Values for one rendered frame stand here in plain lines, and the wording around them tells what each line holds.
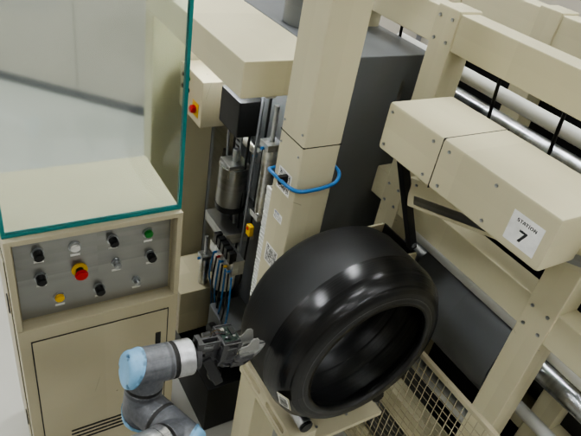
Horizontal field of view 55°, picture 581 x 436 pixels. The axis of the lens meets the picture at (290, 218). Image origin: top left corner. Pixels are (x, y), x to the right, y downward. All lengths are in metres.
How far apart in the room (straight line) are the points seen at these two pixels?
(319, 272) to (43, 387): 1.19
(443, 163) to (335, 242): 0.36
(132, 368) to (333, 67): 0.88
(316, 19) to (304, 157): 0.37
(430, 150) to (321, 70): 0.36
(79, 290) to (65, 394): 0.46
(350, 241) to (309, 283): 0.18
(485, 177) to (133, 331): 1.38
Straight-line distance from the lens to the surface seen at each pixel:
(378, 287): 1.49
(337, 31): 1.47
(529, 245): 1.40
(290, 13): 2.11
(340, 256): 1.52
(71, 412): 2.44
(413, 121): 1.60
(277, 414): 1.88
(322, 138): 1.59
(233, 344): 1.43
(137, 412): 1.45
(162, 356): 1.38
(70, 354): 2.19
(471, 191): 1.48
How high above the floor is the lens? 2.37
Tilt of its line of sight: 34 degrees down
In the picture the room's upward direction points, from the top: 11 degrees clockwise
